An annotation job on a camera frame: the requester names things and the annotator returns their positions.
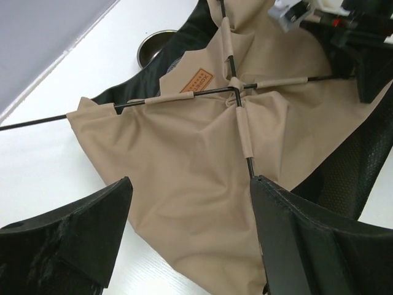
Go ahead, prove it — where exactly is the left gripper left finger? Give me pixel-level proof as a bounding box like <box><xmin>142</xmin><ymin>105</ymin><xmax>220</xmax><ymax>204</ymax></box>
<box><xmin>1</xmin><ymin>177</ymin><xmax>133</xmax><ymax>294</ymax></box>

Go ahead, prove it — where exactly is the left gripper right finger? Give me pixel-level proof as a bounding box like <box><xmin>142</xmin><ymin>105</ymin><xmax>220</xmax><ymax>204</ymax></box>
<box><xmin>250</xmin><ymin>176</ymin><xmax>392</xmax><ymax>294</ymax></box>

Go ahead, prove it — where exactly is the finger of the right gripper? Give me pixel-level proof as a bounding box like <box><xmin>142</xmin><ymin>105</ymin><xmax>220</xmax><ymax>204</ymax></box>
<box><xmin>356</xmin><ymin>47</ymin><xmax>392</xmax><ymax>103</ymax></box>

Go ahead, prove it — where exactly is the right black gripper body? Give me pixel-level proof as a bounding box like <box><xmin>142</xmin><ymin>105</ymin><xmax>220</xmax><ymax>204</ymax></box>
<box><xmin>319</xmin><ymin>1</ymin><xmax>392</xmax><ymax>58</ymax></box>

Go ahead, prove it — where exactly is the beige black pet tent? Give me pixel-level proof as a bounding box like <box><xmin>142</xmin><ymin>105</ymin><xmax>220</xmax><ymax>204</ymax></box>
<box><xmin>68</xmin><ymin>1</ymin><xmax>392</xmax><ymax>294</ymax></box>

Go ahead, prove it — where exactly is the steel pet bowl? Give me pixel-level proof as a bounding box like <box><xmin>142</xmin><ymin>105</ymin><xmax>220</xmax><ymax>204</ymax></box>
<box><xmin>136</xmin><ymin>29</ymin><xmax>177</xmax><ymax>69</ymax></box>

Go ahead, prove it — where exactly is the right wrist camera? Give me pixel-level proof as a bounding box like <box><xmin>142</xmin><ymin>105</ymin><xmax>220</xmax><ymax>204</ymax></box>
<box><xmin>268</xmin><ymin>0</ymin><xmax>315</xmax><ymax>33</ymax></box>

